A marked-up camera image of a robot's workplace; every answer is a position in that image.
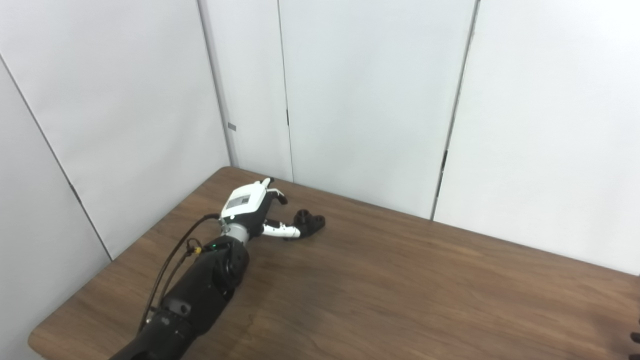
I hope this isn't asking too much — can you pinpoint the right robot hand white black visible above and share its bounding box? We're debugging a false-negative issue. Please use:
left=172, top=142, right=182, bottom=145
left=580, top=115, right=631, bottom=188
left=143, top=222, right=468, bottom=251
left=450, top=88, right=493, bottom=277
left=628, top=320, right=640, bottom=360

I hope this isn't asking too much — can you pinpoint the black flanged holder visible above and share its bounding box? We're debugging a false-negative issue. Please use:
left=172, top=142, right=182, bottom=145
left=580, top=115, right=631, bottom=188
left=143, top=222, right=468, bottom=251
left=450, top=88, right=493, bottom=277
left=285, top=210, right=326, bottom=241

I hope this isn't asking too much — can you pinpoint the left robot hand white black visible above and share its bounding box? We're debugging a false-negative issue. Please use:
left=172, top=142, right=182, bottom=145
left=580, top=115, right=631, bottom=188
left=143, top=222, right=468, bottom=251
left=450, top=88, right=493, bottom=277
left=220, top=177, right=302, bottom=240

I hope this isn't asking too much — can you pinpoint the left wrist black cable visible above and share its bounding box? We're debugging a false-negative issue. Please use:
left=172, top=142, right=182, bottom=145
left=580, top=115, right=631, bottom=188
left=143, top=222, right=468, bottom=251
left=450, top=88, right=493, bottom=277
left=137, top=213, right=222, bottom=336

